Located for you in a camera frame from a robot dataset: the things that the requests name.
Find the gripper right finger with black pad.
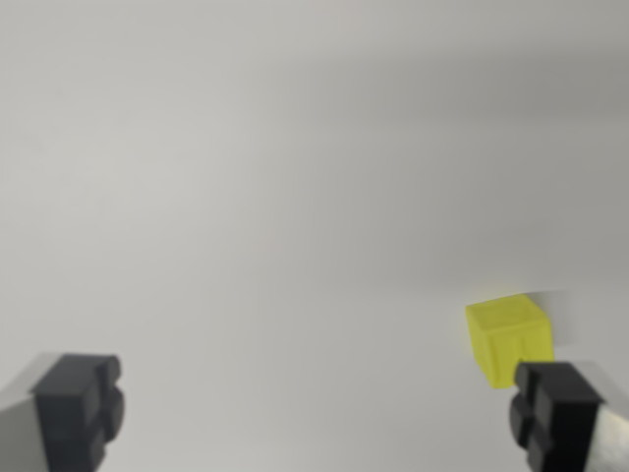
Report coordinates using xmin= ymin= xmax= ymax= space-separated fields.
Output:
xmin=508 ymin=360 xmax=629 ymax=472

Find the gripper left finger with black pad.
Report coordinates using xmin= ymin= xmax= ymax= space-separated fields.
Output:
xmin=0 ymin=352 xmax=127 ymax=472

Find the yellow cube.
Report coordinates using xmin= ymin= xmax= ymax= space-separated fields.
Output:
xmin=465 ymin=293 xmax=556 ymax=390

